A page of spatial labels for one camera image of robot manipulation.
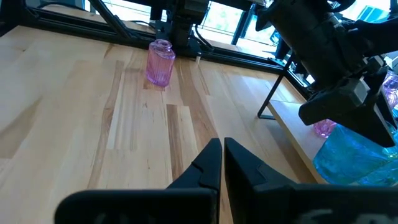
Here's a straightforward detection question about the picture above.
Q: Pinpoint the pink ribbed glass bottle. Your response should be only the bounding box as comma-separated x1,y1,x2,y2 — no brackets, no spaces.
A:
381,70,398,110

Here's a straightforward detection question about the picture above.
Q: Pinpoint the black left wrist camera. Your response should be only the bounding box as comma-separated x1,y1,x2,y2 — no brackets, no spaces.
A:
343,18,398,58

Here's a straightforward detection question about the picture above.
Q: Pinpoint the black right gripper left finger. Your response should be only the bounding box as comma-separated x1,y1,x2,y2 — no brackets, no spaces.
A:
166,138,223,224

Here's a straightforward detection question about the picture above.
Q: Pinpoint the large window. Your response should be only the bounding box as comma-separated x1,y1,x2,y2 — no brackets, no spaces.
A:
83,0,392,58

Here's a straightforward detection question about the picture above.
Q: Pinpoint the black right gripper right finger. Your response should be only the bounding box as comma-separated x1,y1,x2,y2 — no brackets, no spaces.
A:
224,138,296,224

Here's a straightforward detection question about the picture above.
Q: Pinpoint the black left shoulder cable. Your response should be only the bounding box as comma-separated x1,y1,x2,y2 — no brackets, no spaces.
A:
192,24,215,52

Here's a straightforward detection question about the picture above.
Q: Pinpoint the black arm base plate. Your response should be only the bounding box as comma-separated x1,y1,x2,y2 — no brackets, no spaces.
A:
149,37,218,60

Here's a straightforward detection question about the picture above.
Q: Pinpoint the pink fine-ribbed glass jar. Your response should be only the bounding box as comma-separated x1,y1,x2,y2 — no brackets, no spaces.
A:
145,39,177,88

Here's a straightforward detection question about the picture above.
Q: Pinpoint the pink fluted bulbous glass vase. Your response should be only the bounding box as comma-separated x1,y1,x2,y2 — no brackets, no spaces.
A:
313,119,338,139

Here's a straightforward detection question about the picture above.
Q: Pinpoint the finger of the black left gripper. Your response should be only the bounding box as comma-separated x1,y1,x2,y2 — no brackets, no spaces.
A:
341,101,398,149

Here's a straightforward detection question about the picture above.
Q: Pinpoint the tall teal pebbled glass vase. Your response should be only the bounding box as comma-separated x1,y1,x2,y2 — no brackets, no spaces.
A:
357,160,398,187

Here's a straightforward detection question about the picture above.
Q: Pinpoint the black rig frame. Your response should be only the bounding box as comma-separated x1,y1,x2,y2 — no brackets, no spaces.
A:
0,0,315,100

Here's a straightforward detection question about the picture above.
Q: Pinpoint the teal diamond-pattern glass vase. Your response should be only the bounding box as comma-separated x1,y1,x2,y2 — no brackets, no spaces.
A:
312,123,398,187

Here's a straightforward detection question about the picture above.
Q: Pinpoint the wooden shelf with black frame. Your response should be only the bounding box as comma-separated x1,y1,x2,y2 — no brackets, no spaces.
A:
257,52,398,186

